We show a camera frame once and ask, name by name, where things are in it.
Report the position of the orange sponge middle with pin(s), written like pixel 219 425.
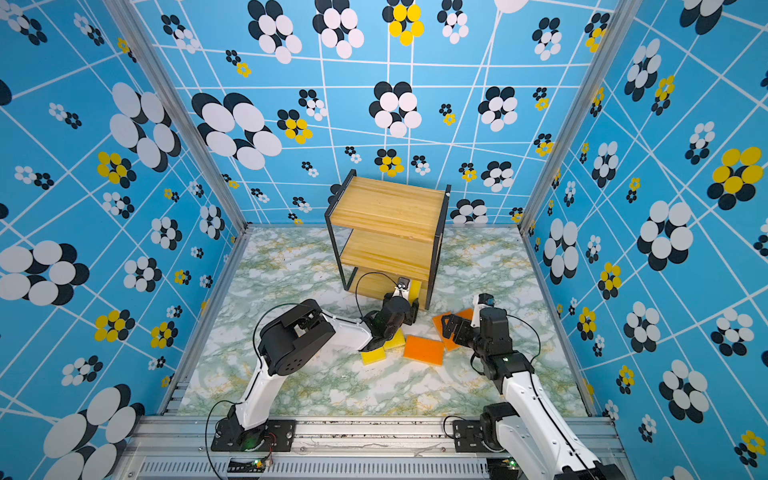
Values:
pixel 447 326

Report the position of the wooden three-tier shelf black frame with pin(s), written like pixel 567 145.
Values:
pixel 381 231

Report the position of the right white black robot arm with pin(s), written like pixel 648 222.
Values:
pixel 525 424

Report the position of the orange sponge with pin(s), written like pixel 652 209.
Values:
pixel 424 350
pixel 447 326
pixel 466 314

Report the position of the orange sponge right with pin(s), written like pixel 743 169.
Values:
pixel 466 314

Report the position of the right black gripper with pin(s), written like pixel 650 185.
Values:
pixel 461 338

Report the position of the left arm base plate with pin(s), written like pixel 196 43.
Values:
pixel 272 436

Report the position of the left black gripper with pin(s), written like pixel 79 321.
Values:
pixel 412 313

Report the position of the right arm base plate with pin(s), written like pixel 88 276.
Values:
pixel 480 436

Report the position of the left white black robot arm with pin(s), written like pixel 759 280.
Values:
pixel 287 344

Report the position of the orange sponge front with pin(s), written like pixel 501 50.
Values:
pixel 424 350

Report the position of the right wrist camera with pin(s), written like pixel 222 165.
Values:
pixel 481 301

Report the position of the aluminium front rail frame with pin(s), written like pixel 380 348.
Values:
pixel 175 447

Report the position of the yellow sponge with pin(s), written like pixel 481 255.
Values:
pixel 414 291
pixel 397 341
pixel 371 357

